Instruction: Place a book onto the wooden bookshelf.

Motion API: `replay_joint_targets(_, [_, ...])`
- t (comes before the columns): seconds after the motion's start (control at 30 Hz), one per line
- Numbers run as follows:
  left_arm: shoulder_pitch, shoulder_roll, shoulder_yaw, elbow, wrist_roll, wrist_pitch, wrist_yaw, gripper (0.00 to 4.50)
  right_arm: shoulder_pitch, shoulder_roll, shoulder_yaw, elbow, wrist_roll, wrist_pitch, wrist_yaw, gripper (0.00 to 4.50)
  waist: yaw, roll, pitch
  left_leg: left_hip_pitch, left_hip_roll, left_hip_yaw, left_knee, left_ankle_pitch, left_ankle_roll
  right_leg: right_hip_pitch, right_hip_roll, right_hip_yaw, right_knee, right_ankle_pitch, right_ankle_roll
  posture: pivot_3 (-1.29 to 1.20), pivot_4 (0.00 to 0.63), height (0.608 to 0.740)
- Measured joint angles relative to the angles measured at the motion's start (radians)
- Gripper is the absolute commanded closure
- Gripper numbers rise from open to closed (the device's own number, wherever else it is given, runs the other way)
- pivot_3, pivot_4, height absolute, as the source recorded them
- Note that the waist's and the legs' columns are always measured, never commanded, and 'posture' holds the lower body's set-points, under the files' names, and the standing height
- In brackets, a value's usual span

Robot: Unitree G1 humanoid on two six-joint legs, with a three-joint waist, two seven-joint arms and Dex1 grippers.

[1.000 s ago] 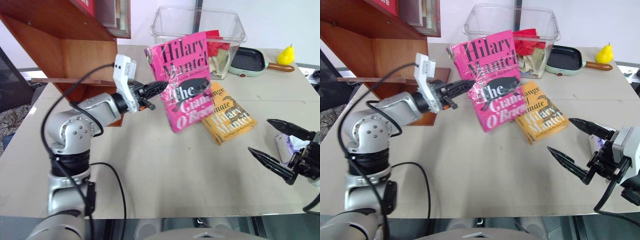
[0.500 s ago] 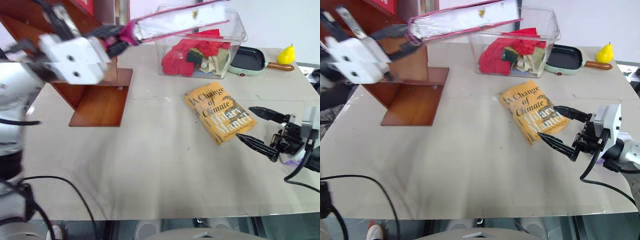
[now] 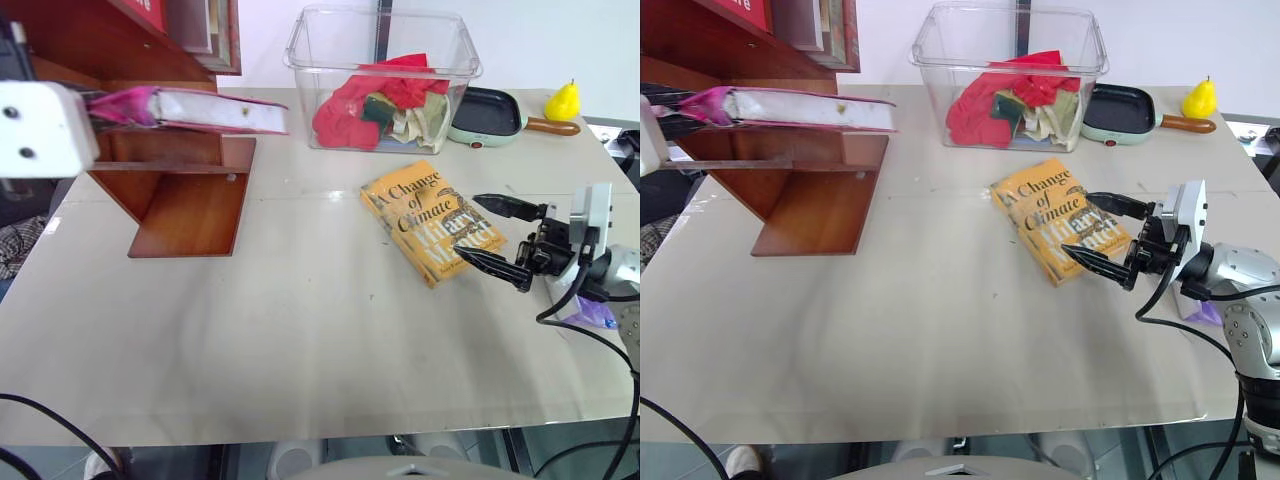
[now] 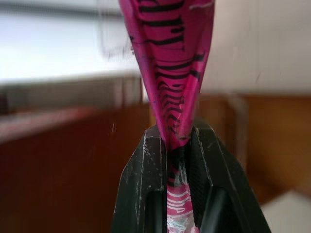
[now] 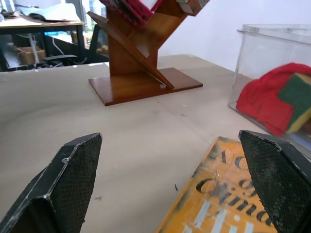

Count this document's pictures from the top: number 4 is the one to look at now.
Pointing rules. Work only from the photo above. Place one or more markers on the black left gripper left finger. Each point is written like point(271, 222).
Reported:
point(141, 174)

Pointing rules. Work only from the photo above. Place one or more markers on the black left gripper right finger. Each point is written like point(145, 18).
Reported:
point(218, 174)

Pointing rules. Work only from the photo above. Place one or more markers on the pink black-striped plastic packet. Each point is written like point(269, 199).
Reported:
point(170, 63)

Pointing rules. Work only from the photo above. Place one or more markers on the wooden bookshelf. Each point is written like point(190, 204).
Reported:
point(60, 170)

